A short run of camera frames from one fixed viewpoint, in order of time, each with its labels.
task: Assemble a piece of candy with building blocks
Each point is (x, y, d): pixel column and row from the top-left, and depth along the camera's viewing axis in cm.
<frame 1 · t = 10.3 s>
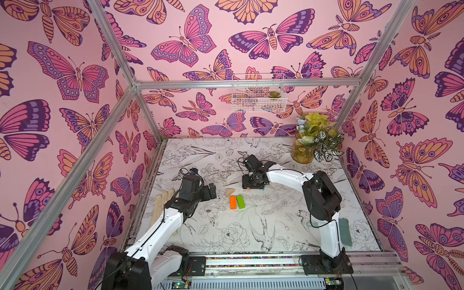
left hand: (209, 186, 86), fingers open
right hand: (247, 183, 96), fingers open
orange wooden block: (233, 202, 91), point 3 cm above the table
green wooden block: (240, 202, 94), on the table
natural wood triangle block: (229, 191, 96), point 2 cm above the table
amber glass vase: (300, 153, 104), point 8 cm above the table
artificial plant bouquet: (315, 131, 96), point 22 cm above the table

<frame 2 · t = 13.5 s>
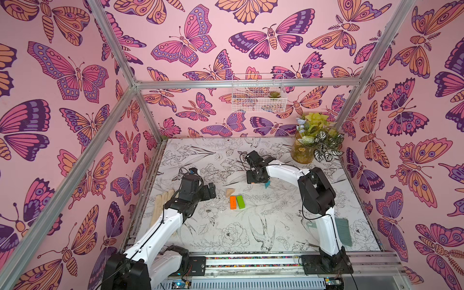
left hand: (208, 185, 86), fingers open
right hand: (253, 177, 100), fingers open
the named things where they were.

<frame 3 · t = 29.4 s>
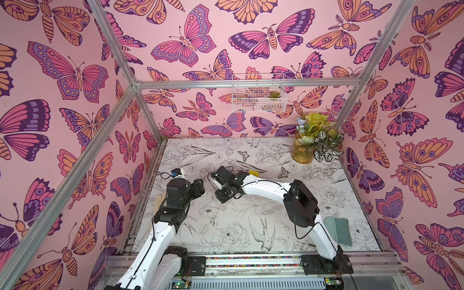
left hand: (198, 180, 82), fingers open
right hand: (220, 193, 91), fingers closed
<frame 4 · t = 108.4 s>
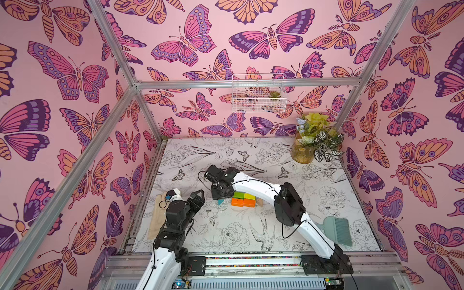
left hand: (201, 193, 82), fingers open
right hand: (216, 194, 91), fingers open
teal triangle block: (220, 201, 93), on the table
